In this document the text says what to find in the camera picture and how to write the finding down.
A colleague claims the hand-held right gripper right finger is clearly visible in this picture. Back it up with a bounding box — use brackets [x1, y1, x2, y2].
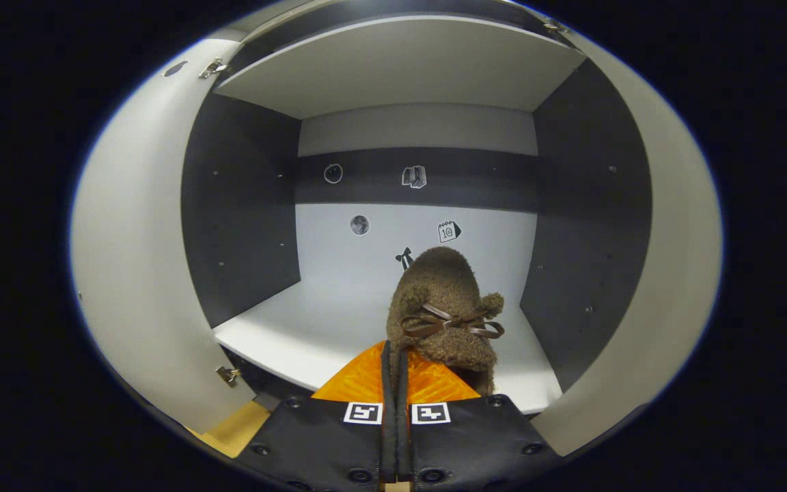
[397, 348, 562, 492]

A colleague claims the grey shoe cabinet door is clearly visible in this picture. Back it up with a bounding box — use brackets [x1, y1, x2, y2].
[530, 31, 723, 457]
[69, 38, 258, 435]

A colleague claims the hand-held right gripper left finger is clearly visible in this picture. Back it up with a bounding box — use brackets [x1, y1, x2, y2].
[236, 340, 398, 492]

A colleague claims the grey cabinet shelf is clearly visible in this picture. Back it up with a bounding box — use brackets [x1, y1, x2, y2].
[214, 280, 564, 414]
[215, 14, 587, 120]

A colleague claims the brown fluffy shoe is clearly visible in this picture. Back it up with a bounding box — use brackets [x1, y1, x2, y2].
[387, 247, 506, 397]

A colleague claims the grey shoe cabinet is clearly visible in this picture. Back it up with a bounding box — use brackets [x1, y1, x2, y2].
[69, 0, 723, 459]

